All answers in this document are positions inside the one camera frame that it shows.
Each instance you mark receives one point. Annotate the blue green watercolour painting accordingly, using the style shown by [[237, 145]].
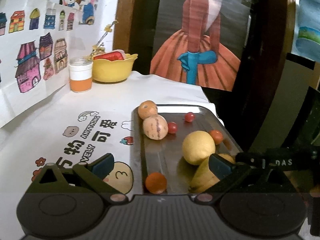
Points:
[[306, 31]]

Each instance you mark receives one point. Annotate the yellow flower twig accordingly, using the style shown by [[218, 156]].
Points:
[[98, 48]]

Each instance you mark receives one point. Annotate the red cherry tomato in tray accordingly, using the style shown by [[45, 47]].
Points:
[[189, 117]]

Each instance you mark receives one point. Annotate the colourful houses drawing paper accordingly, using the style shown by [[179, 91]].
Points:
[[40, 37]]

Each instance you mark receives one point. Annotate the spotted orange on tray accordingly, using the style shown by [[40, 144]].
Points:
[[147, 109]]

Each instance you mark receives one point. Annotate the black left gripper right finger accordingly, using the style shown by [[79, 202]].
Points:
[[228, 174]]

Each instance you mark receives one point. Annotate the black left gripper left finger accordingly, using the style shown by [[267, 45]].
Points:
[[93, 175]]

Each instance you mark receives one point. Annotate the yellow plastic bowl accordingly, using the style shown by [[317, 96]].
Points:
[[107, 71]]

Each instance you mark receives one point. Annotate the small orange tangerine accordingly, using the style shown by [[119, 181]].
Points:
[[217, 136], [156, 183]]

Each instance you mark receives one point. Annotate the orange white lidded cup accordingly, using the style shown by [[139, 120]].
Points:
[[80, 74]]

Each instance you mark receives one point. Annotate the tan striped pepino melon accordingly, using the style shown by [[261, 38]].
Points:
[[155, 127]]

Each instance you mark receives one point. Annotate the red item in bowl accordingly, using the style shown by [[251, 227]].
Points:
[[112, 56]]

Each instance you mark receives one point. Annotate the brown wooden door frame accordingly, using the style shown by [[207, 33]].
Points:
[[122, 30]]

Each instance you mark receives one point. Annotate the girl in dress poster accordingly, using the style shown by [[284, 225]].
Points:
[[200, 42]]

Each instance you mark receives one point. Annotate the large yellow grapefruit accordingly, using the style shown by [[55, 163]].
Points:
[[197, 146]]

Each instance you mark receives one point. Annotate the red cherry tomato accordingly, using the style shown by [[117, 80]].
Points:
[[172, 128], [189, 117]]

